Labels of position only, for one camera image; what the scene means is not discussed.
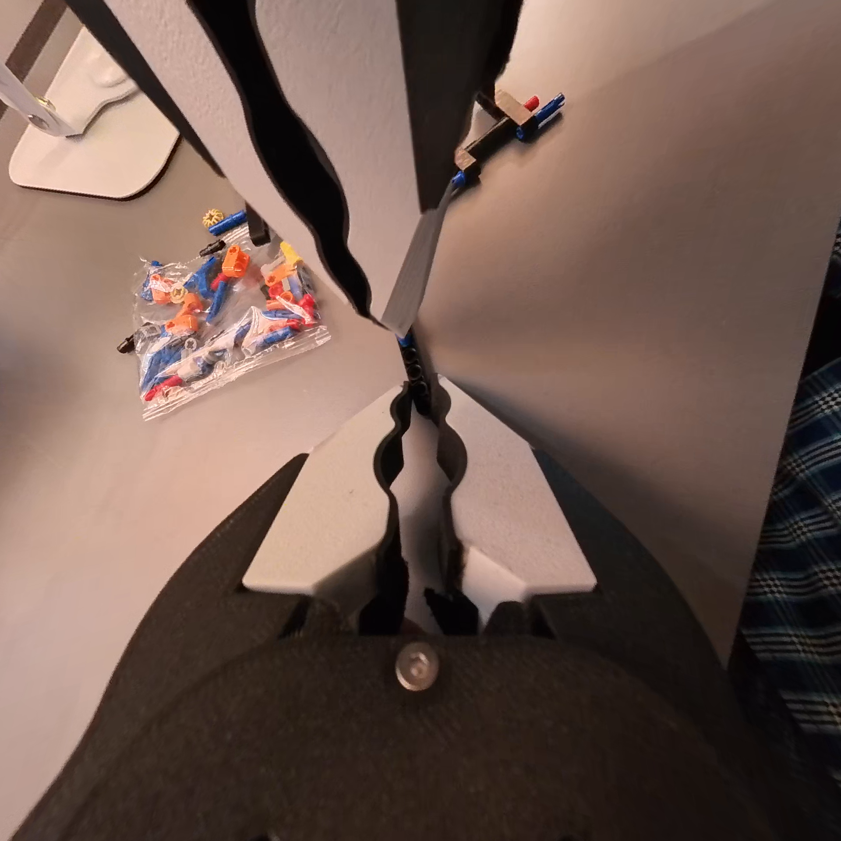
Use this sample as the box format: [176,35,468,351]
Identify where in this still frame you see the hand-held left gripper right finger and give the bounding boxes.
[426,386,599,629]

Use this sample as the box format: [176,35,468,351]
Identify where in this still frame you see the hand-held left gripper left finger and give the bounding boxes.
[240,382,406,634]

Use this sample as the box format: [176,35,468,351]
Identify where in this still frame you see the clear bag of lego pieces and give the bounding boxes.
[130,238,333,423]

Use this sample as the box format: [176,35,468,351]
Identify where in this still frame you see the white stand with flat base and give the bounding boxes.
[0,26,183,199]

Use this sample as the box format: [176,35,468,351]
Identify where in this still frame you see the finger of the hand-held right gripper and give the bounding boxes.
[105,0,382,326]
[223,0,456,337]

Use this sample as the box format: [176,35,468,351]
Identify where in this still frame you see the person's blue plaid shirt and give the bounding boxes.
[726,223,841,841]

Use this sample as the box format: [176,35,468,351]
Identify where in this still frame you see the black lego assembly with pins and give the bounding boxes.
[452,88,566,189]

